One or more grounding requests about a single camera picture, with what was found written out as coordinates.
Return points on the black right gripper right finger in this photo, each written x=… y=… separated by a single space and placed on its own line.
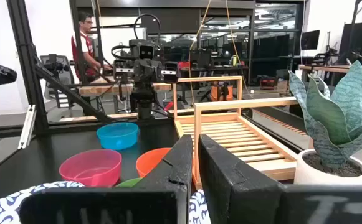
x=236 y=193

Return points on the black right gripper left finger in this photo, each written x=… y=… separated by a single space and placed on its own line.
x=168 y=174

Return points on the orange plastic bowl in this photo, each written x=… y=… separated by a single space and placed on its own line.
x=148 y=161

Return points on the green plastic bowl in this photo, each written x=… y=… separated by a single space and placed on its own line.
x=129 y=183

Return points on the pink plastic bowl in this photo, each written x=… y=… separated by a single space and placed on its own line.
x=90 y=171

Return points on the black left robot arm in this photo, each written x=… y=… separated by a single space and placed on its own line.
x=144 y=102

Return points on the wooden slatted shelf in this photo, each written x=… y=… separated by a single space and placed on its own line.
x=212 y=119

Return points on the wooden workbench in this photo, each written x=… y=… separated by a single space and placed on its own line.
x=330 y=68
x=99 y=89

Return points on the blue plastic bowl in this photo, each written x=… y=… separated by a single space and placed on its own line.
x=118 y=138

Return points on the person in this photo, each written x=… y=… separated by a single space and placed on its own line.
x=85 y=46

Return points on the white plant pot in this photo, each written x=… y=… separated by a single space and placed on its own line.
x=305 y=174

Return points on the grey office chair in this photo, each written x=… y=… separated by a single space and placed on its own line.
x=57 y=77

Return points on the red toolbox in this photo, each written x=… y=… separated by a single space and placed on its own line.
x=267 y=84

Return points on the green snake plant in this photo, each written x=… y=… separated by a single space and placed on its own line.
x=330 y=124

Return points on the black monitor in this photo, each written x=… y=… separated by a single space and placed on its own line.
x=310 y=40

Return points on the blue patterned paper bowl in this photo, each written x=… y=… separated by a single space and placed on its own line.
x=0 y=208

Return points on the black partition panel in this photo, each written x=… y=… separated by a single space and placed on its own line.
x=355 y=40

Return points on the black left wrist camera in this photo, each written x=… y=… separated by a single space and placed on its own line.
x=146 y=49

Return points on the black aluminium rig frame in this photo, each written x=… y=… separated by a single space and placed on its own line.
x=25 y=62

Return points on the white aluminium rail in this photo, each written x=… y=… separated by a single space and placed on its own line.
x=27 y=127

